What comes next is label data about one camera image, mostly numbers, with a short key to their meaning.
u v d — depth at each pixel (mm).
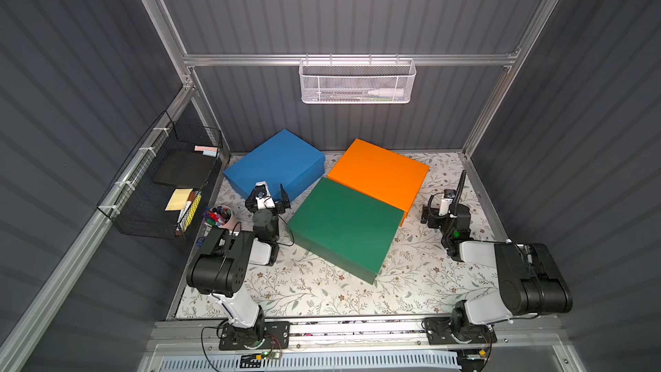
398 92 872
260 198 756
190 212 698
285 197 846
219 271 450
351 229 948
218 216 844
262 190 770
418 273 854
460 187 741
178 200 723
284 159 1128
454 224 721
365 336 750
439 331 734
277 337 733
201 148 846
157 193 731
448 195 821
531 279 452
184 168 774
